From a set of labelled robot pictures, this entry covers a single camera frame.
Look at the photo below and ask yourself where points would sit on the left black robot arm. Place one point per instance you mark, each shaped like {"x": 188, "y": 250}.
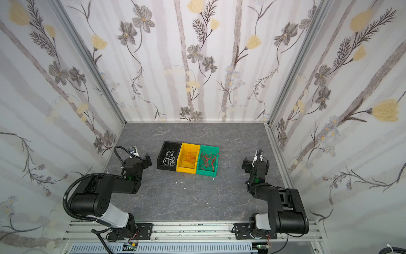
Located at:
{"x": 89, "y": 197}

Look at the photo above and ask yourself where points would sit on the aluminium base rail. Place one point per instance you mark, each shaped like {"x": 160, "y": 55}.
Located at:
{"x": 189, "y": 231}

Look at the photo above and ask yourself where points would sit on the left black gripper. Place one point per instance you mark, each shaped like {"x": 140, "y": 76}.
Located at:
{"x": 145, "y": 161}

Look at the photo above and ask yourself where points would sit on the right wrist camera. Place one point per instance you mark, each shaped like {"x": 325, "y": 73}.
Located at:
{"x": 257, "y": 158}

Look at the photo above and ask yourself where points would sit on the yellow plastic bin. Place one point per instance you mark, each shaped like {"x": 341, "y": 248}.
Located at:
{"x": 188, "y": 158}

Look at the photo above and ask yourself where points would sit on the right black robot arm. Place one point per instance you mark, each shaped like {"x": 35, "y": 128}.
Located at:
{"x": 285, "y": 211}

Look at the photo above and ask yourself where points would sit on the white slotted cable duct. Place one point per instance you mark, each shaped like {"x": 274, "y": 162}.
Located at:
{"x": 183, "y": 248}

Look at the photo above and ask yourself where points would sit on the black plastic bin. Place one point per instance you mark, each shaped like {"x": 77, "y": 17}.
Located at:
{"x": 168, "y": 156}

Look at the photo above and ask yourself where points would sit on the green plastic bin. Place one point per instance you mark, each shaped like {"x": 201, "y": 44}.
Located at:
{"x": 208, "y": 161}

